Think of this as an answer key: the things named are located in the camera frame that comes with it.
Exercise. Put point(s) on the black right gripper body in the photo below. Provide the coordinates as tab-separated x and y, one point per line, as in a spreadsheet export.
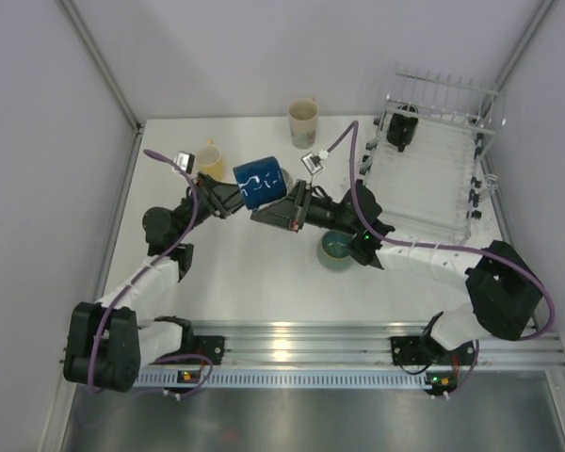
315	211

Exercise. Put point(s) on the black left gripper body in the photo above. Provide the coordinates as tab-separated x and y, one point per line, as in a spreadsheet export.
206	206

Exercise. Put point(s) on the dark blue mug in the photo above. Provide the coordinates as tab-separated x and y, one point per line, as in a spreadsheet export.
260	182

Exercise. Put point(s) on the black mug cream inside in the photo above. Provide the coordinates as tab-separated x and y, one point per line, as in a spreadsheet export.
401	131

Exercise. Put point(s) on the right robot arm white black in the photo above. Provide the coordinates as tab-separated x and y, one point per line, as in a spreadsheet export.
502	293

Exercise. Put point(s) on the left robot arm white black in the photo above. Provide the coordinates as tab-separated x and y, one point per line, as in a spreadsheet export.
111	339

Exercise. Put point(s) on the clear dish rack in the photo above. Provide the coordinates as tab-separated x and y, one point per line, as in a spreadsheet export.
432	191

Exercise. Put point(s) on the grey striped mug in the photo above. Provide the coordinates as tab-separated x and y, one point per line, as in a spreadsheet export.
288	180

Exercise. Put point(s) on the yellow mug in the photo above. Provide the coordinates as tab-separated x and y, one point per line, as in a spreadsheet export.
209	159

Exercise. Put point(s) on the teal green mug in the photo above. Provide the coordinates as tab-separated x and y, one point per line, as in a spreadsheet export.
333	251

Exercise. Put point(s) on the tall beige floral cup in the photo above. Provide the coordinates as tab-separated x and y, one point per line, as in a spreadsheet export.
303	117

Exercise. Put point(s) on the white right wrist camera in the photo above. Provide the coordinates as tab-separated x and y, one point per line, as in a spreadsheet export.
313	162

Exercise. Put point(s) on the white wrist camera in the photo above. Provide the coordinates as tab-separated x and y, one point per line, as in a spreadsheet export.
184	161
313	162

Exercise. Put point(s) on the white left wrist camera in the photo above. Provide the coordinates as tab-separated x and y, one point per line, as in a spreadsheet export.
184	161

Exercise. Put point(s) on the left aluminium frame post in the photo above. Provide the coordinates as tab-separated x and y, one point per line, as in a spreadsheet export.
79	27

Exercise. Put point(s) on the aluminium frame post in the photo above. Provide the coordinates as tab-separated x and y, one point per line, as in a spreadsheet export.
533	25
79	27

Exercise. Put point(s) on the perforated cable duct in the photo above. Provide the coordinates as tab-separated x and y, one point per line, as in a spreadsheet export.
295	379

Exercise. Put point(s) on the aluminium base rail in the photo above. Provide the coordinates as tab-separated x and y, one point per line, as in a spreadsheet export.
359	345

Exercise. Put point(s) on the right aluminium frame post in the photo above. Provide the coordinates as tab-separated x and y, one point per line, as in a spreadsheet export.
533	25

